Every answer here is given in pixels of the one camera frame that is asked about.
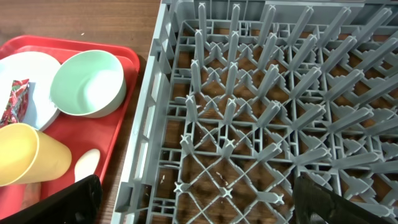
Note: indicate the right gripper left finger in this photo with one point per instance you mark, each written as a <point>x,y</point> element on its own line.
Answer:
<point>77,204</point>

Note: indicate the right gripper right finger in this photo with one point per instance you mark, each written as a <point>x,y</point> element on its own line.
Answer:
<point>314,203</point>

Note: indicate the yellow plastic cup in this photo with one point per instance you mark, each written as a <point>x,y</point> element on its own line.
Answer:
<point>29,155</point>

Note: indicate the red snack wrapper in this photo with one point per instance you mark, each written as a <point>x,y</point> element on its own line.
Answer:
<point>17,102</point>

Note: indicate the mint green bowl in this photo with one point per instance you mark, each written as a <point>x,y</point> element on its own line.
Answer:
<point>89,84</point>

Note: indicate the grey dishwasher rack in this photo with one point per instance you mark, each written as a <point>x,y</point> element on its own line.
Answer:
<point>239,98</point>

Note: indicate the white plastic spoon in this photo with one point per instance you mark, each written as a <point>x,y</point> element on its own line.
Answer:
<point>86,164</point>

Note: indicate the red serving tray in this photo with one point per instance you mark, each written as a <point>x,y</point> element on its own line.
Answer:
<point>79,134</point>

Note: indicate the light blue plate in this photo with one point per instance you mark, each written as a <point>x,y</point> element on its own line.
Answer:
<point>39,68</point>

